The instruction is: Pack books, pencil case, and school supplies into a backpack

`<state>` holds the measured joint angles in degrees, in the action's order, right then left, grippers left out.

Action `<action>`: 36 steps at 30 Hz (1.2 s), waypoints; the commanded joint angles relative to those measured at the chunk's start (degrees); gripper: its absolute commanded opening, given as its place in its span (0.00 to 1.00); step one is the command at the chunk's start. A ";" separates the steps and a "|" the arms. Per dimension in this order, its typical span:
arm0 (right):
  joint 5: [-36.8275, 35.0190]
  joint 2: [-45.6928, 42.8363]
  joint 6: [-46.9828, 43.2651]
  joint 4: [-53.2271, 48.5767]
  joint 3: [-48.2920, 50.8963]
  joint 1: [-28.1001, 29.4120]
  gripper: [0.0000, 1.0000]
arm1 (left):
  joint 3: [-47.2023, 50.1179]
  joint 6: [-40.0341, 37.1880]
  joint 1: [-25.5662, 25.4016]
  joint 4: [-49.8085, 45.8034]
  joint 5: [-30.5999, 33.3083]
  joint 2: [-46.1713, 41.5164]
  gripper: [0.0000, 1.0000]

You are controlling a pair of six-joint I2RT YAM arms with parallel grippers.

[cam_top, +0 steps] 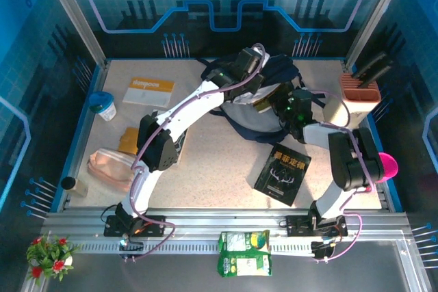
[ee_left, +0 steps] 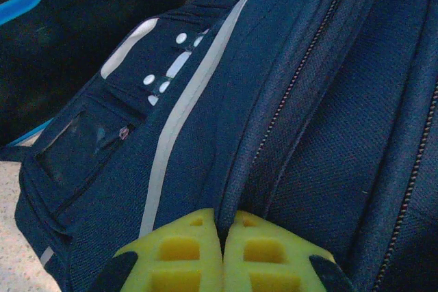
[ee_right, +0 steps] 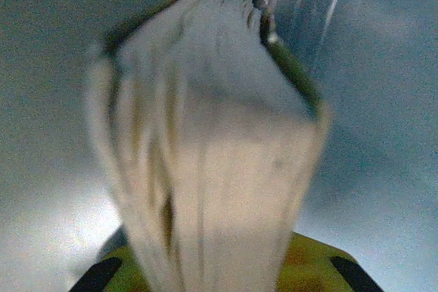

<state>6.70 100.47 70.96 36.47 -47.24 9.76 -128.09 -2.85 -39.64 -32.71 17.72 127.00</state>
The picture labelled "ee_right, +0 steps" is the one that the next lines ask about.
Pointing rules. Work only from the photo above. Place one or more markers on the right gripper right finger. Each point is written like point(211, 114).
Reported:
point(315, 268)

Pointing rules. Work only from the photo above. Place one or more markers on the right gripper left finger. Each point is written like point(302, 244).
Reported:
point(113, 275)

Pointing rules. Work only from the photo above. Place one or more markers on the black antler cover book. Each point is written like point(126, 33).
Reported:
point(222, 169)

